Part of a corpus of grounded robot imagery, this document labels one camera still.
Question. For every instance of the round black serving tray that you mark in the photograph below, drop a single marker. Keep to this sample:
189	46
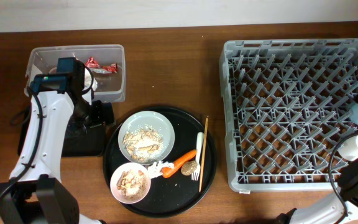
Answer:
178	193

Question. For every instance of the white napkin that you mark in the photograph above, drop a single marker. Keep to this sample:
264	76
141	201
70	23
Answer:
90	82

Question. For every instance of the white plastic fork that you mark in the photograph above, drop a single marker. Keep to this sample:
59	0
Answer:
199	144

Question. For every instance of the red snack wrapper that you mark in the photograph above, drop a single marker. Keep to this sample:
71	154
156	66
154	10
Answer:
94	66

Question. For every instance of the black rectangular tray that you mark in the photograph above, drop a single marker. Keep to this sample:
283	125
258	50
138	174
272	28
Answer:
79	141

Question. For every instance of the grey dishwasher rack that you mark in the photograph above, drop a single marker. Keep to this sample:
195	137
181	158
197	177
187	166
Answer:
286	105

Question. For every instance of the orange carrot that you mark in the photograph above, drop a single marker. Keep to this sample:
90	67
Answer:
177	164

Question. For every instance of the white cup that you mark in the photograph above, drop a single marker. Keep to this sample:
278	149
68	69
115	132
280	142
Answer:
349	149

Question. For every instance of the pink bowl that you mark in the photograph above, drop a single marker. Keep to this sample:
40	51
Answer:
130	183

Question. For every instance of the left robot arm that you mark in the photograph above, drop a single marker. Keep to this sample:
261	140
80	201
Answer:
62	106

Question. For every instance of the rice and nut scraps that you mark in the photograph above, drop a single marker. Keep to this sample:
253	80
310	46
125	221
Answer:
143	145

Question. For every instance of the wooden chopstick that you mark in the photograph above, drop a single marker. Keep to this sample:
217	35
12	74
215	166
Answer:
203	153

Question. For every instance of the small crumpled white tissue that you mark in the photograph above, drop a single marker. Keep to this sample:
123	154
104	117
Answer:
155	170

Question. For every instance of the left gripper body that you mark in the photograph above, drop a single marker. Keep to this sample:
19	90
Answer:
97	115

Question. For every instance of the grey plate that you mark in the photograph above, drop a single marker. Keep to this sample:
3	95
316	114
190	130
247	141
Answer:
148	119

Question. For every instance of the clear plastic waste bin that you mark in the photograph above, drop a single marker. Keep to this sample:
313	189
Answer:
111	87

